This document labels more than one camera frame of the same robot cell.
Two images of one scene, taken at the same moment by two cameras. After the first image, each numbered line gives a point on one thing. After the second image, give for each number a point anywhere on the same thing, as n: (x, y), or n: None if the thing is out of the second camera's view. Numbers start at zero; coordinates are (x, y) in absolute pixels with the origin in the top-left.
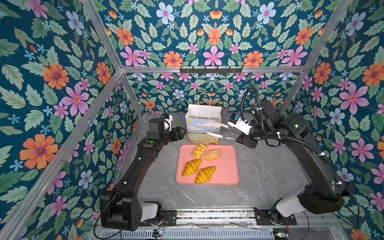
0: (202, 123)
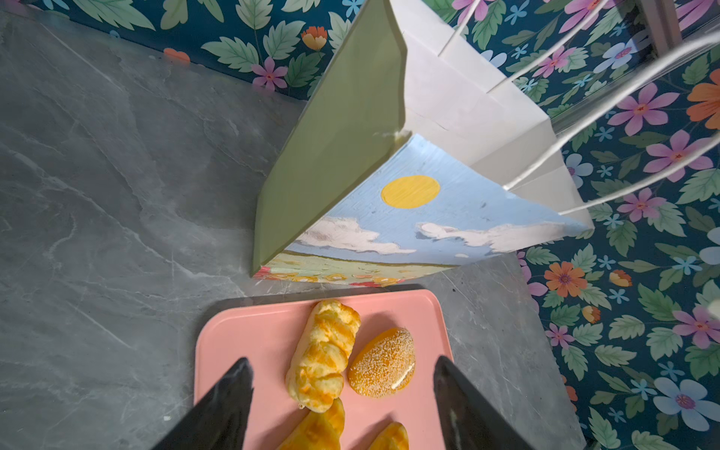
0: (431, 142)
